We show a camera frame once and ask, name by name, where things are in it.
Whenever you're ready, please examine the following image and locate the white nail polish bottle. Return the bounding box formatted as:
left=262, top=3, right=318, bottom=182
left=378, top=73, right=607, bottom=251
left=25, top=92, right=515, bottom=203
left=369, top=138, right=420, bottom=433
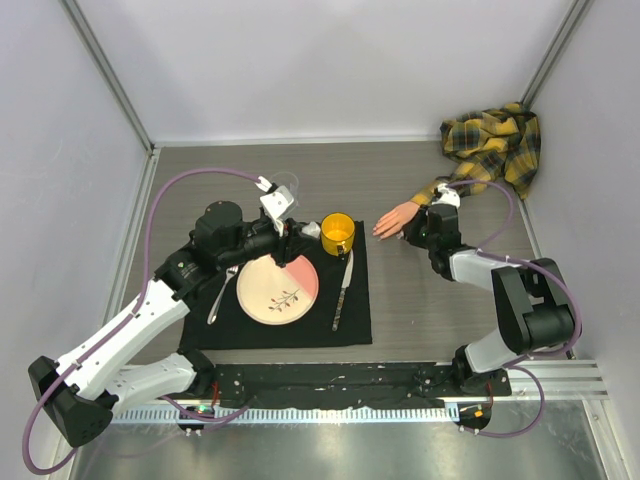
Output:
left=300, top=222, right=321, bottom=239

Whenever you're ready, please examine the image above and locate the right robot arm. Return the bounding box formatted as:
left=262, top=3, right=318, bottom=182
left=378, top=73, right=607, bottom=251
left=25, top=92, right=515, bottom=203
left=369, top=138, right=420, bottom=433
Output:
left=403, top=204, right=577, bottom=395

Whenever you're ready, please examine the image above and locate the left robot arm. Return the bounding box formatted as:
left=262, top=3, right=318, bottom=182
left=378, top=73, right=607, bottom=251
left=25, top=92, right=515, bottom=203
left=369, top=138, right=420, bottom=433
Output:
left=28, top=201, right=320, bottom=448

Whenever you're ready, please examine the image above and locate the mannequin hand with painted nails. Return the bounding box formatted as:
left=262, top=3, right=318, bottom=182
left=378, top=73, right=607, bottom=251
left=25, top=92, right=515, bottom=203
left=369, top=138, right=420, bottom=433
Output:
left=372, top=201, right=419, bottom=240

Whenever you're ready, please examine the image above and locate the yellow mug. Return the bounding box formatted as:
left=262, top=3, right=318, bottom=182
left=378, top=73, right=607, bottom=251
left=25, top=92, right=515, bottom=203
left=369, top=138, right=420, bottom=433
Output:
left=320, top=212, right=356, bottom=257

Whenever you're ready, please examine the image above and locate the pink and cream plate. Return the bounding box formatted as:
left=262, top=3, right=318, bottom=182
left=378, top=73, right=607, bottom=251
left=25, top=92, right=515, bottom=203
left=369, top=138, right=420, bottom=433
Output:
left=236, top=255, right=319, bottom=326

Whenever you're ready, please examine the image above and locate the silver fork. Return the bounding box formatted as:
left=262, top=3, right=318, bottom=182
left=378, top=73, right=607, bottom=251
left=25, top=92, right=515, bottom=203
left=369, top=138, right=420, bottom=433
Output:
left=207, top=265, right=240, bottom=325

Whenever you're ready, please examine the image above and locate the clear plastic cup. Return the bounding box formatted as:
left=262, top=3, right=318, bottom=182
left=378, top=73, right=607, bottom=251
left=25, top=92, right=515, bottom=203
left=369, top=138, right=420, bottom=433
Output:
left=270, top=171, right=299, bottom=206

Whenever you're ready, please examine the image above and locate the silver table knife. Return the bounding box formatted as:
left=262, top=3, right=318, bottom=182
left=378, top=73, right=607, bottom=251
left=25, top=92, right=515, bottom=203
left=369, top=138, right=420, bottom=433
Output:
left=332, top=251, right=354, bottom=332

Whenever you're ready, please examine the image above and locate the black cloth placemat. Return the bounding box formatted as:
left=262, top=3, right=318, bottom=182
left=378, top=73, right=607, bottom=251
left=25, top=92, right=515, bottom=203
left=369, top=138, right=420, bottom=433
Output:
left=180, top=221, right=372, bottom=350

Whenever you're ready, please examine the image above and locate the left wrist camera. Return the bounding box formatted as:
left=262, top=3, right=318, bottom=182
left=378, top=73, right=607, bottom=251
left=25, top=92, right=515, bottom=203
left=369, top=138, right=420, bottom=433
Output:
left=260, top=183, right=297, bottom=237

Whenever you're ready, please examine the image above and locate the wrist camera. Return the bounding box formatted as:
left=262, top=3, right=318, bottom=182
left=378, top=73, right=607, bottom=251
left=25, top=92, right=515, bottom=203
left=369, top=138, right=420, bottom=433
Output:
left=430, top=183, right=461, bottom=209
left=260, top=183, right=297, bottom=237

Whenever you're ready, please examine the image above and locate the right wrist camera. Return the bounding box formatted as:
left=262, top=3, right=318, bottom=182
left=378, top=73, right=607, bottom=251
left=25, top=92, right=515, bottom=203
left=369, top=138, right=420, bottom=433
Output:
left=430, top=183, right=461, bottom=209

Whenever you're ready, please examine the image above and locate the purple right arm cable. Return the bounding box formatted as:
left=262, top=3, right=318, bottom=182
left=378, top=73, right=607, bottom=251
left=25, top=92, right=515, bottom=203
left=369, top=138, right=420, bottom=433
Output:
left=447, top=179, right=584, bottom=436

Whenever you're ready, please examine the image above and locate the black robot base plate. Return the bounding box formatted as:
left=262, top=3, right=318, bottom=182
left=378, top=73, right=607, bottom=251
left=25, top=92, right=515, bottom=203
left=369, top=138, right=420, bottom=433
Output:
left=215, top=362, right=512, bottom=410

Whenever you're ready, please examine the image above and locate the white slotted cable duct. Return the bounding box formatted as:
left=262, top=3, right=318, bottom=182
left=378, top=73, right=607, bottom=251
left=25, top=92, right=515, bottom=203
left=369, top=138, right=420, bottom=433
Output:
left=112, top=403, right=459, bottom=425

